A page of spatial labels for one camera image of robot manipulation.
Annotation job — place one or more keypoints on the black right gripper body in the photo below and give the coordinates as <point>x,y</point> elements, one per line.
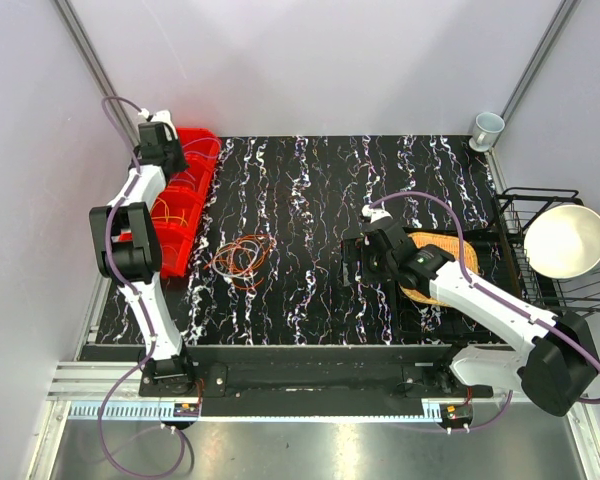
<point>372,266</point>

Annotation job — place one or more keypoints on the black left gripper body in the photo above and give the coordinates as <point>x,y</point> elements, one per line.
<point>174,152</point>

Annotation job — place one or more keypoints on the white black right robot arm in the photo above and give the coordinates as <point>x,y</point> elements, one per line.
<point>551,358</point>

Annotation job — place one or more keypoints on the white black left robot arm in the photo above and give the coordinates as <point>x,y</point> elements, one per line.
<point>129,253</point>

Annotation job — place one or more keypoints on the red storage bin row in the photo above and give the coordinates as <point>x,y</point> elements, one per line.
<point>177,211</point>

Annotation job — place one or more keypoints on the woven bamboo tray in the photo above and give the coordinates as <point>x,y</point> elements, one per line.
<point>451,245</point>

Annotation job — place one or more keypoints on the white mug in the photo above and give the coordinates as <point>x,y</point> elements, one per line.
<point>486,130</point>

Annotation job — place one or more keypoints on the white bowl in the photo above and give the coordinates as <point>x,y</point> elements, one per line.
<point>563,243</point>

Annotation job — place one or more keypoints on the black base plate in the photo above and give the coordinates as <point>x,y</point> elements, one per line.
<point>421,371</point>

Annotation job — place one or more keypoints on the black wire dish rack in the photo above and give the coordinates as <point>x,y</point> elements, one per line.
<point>513,212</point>

